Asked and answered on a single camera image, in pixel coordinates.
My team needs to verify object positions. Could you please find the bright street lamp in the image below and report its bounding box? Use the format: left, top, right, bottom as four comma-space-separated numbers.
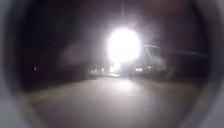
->
107, 27, 142, 65

